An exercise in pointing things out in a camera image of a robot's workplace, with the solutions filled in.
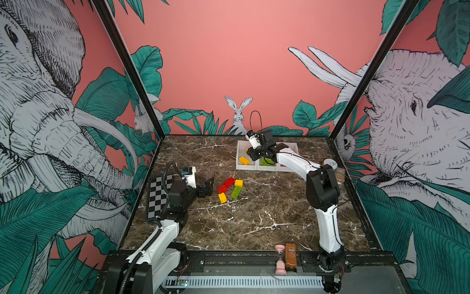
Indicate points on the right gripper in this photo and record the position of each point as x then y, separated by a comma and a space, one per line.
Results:
252, 153

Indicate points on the yellow lego brick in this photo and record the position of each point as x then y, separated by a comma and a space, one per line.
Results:
244, 161
222, 198
238, 183

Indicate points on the white perforated rail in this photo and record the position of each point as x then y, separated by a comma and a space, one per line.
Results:
239, 282

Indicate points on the white three-compartment bin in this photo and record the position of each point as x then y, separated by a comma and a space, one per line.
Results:
242, 147

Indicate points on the brown spice jar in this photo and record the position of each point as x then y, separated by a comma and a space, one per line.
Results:
341, 175

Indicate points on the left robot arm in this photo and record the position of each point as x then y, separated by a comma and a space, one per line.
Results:
170, 197

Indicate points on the pink hourglass timer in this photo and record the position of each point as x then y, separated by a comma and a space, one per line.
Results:
280, 265

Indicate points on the checkerboard calibration plate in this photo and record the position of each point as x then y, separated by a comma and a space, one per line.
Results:
157, 198

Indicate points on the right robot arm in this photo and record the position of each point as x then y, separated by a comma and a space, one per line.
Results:
322, 192

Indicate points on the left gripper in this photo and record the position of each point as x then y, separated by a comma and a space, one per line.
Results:
208, 189

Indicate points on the green lego brick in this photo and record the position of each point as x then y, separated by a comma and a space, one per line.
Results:
236, 192
267, 162

